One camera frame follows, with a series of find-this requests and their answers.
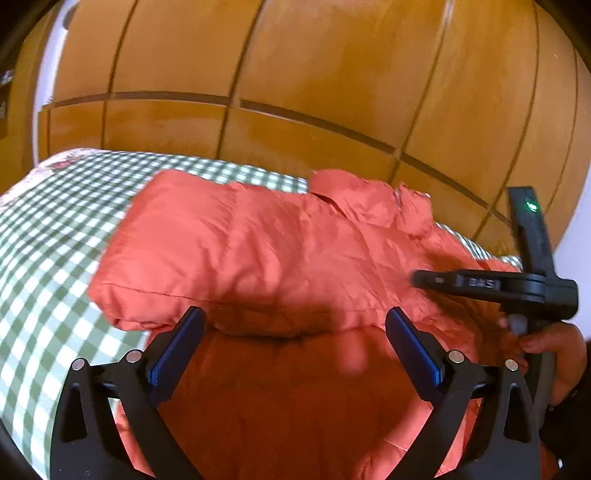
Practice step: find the person's right hand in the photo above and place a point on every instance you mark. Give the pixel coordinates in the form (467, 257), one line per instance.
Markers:
(561, 350)

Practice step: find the floral quilt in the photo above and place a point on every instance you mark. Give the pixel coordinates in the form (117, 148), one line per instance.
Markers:
(60, 162)

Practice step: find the green checked bedsheet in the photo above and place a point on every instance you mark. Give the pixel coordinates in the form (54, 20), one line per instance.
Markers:
(55, 258)

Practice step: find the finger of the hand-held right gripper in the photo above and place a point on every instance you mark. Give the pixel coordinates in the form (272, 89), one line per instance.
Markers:
(434, 280)

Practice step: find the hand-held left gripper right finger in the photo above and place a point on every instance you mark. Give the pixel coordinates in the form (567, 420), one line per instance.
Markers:
(413, 344)

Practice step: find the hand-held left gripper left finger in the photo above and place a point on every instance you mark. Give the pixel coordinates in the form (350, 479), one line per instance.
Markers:
(178, 344)

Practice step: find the wooden wardrobe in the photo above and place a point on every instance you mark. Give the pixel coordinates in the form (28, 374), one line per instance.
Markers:
(323, 69)

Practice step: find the orange shirt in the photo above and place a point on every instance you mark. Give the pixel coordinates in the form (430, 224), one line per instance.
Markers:
(277, 254)

